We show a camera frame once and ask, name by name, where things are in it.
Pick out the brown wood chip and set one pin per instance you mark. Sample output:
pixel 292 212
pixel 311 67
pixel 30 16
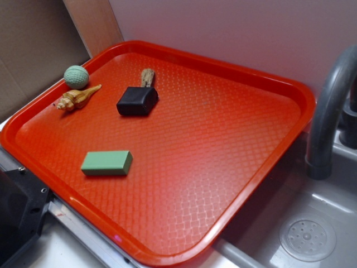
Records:
pixel 147 77

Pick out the red plastic tray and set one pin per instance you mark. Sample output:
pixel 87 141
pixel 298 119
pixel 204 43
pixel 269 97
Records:
pixel 215 133

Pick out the black rectangular block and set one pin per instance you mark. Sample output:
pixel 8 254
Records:
pixel 137 101

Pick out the green rectangular block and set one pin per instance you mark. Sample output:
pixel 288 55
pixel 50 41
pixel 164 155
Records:
pixel 107 163

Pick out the tan spiral seashell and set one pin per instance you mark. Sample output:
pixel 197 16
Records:
pixel 76 99

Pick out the green textured ball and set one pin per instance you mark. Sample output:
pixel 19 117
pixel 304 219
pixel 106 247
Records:
pixel 76 77

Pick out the wooden board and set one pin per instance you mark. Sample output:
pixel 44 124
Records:
pixel 95 23

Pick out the grey toy sink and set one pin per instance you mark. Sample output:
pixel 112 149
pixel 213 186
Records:
pixel 251 239

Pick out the grey curved faucet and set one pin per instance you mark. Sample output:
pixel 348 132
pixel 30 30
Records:
pixel 336 109

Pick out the round grey sink drain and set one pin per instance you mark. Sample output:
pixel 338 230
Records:
pixel 307 237

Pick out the cardboard panel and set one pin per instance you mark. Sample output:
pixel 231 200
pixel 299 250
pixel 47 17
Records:
pixel 38 42

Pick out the black bracket with screws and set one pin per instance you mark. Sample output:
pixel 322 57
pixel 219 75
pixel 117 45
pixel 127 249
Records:
pixel 24 202

